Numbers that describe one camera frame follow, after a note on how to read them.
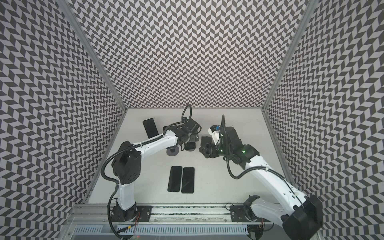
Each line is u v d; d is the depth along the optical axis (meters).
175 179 0.86
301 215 0.37
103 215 0.74
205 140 0.91
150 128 0.92
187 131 0.69
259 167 0.47
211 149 0.64
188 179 0.84
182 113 0.79
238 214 0.74
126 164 0.49
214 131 0.66
